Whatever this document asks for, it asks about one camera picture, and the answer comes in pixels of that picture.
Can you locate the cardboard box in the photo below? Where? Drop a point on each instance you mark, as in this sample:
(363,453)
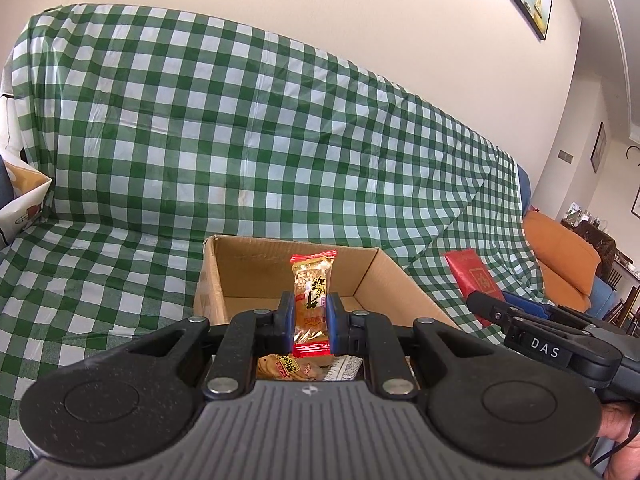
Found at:
(260,270)

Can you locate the dark brown armchair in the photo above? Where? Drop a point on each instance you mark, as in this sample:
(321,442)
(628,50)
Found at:
(597,245)

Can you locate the white and brown paper bag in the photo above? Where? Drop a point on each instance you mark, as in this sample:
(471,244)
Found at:
(25,185)

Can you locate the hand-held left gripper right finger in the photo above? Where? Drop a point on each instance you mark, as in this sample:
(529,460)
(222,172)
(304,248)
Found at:
(334,325)

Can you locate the orange peanut snack packet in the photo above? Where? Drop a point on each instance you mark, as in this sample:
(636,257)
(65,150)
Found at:
(311,280)
(280,367)

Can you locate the wooden chair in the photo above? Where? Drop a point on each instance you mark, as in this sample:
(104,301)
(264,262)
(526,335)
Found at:
(625,310)

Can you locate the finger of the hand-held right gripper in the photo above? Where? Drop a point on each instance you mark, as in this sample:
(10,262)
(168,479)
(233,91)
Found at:
(482,307)
(525,305)

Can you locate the red packet with gold pattern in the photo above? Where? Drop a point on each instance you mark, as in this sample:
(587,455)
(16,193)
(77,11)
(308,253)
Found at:
(470,270)

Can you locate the orange cushion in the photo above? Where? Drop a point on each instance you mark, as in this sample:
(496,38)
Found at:
(555,250)

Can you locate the white printed snack packet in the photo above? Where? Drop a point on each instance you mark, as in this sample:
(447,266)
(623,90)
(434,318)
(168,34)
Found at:
(342,367)

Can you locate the small framed wall picture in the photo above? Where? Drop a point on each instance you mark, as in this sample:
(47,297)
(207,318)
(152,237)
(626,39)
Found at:
(598,147)

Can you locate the green checked cloth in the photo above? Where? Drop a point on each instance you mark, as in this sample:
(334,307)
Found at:
(250,135)

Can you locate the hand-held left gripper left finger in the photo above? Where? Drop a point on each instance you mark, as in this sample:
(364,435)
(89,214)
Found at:
(286,322)

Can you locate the blue sofa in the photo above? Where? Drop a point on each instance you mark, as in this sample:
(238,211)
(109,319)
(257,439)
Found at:
(524,185)

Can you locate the wall light switch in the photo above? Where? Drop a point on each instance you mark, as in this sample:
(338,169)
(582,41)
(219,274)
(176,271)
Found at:
(566,156)

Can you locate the person's right hand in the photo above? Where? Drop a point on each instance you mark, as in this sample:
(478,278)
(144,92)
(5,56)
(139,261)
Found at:
(617,425)

